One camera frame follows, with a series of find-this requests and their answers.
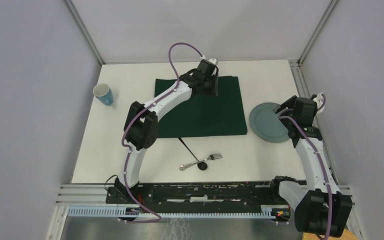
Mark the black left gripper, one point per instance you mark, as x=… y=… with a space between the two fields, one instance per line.
x=214 y=91

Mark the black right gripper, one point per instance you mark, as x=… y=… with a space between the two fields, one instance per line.
x=290 y=103

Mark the teal ceramic dinner plate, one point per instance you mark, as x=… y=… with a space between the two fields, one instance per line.
x=266 y=125

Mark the dark green cloth placemat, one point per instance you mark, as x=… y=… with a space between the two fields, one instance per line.
x=207 y=116

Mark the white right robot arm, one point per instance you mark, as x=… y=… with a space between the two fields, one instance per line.
x=321 y=209

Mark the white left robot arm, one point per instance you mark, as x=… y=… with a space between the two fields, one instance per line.
x=142 y=123

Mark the black spoon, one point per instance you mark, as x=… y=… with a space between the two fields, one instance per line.
x=201 y=165

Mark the silver fork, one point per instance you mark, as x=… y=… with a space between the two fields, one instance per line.
x=211 y=157

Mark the blue ceramic mug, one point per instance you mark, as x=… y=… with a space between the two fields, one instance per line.
x=103 y=93

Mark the yellow woven basket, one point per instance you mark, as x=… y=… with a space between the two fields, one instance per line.
x=346 y=235

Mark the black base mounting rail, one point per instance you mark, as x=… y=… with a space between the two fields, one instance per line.
x=244 y=197

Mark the aluminium frame rails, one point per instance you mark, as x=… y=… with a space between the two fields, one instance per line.
x=89 y=200

